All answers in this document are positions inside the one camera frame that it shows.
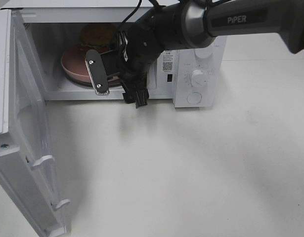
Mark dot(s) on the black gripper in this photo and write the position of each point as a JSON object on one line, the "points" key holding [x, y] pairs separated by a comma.
{"points": [[133, 53]]}

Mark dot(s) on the round white door button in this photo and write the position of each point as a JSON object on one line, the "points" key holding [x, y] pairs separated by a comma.
{"points": [[194, 98]]}

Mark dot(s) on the white microwave knob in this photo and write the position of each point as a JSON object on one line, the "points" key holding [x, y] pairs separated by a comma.
{"points": [[203, 53], [199, 78]]}

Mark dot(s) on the burger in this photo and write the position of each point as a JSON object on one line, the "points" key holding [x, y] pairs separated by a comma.
{"points": [[99, 36]]}

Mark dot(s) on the pink plate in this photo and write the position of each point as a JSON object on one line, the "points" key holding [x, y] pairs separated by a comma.
{"points": [[74, 66]]}

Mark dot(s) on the white microwave door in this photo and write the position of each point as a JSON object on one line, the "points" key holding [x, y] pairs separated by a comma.
{"points": [[27, 164]]}

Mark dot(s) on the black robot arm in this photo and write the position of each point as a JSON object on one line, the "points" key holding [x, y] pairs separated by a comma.
{"points": [[191, 24]]}

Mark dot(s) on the glass turntable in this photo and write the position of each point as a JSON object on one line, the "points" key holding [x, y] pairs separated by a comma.
{"points": [[112, 84]]}

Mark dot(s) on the white microwave oven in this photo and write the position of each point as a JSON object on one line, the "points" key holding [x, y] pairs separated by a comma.
{"points": [[188, 76]]}

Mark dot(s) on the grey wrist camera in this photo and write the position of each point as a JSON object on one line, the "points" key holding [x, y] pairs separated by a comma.
{"points": [[97, 73]]}

